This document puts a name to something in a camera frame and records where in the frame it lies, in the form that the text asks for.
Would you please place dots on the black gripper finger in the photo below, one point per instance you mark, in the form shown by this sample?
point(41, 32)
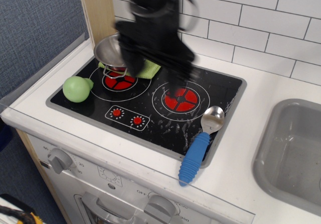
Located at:
point(133, 60)
point(178, 74)

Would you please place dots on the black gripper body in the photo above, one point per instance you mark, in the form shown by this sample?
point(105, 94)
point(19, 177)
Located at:
point(156, 39)

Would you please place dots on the blue handled metal spoon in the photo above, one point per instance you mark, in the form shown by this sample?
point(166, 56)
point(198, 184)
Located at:
point(212, 121)

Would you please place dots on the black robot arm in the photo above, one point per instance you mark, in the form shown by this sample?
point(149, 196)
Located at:
point(154, 9)

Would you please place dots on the silver metal bowl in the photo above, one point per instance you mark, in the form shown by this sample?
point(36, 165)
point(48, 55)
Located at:
point(108, 52)

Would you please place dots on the green folded cloth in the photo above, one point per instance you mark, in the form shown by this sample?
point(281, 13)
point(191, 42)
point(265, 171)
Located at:
point(148, 71)

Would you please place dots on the black toy stovetop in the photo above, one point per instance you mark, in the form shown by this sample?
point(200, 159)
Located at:
point(143, 110)

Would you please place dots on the green toy pear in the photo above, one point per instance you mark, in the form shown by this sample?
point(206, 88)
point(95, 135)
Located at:
point(77, 89)

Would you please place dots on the grey left oven knob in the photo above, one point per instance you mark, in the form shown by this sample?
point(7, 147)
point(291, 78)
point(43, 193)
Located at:
point(59, 160)

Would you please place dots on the grey oven knob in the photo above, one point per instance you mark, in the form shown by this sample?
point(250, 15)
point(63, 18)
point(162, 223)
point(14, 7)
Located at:
point(59, 160)
point(160, 208)

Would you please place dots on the grey right oven knob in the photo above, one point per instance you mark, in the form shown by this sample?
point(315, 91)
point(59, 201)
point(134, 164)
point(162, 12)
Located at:
point(160, 208)

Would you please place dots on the grey toy sink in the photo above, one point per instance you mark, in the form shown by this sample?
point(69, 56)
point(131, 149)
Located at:
point(287, 162)

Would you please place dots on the yellow object bottom left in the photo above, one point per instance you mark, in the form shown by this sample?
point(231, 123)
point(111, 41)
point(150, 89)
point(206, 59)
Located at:
point(28, 218)

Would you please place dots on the silver oven door handle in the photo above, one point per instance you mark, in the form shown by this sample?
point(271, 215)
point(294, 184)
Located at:
point(109, 210)

